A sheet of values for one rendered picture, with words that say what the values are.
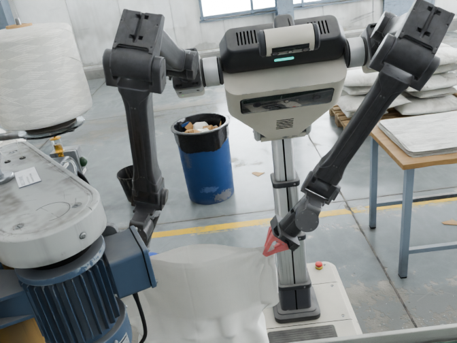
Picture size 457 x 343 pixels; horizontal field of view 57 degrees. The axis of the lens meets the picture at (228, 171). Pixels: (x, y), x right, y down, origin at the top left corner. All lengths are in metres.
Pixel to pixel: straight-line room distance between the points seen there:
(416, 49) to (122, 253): 0.65
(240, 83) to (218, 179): 2.13
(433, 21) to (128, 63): 0.57
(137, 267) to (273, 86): 0.75
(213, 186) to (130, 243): 2.64
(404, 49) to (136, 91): 0.51
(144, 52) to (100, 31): 8.49
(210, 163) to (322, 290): 1.52
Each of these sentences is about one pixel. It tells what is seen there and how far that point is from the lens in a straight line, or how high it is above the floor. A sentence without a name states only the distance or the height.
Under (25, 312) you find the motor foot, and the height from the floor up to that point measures 1.25.
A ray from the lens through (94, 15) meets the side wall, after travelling 9.29.
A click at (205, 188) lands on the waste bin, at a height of 0.16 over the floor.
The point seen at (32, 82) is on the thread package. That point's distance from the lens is 0.76.
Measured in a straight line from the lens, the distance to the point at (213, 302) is 1.23.
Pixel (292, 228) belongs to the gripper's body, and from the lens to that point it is 1.11.
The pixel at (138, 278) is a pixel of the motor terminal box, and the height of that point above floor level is 1.25.
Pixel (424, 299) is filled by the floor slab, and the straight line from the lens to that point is 2.60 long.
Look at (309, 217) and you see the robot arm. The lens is 1.02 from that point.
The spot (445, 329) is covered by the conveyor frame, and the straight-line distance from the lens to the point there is 1.88.
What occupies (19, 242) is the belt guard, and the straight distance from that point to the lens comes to 0.69.
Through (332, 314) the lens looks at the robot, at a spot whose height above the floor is 0.26.
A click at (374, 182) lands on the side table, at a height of 0.36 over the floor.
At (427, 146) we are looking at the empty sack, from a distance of 2.39.
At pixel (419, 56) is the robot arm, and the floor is 1.54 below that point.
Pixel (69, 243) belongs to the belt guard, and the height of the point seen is 1.39.
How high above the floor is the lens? 1.73
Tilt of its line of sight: 26 degrees down
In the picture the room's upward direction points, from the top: 8 degrees counter-clockwise
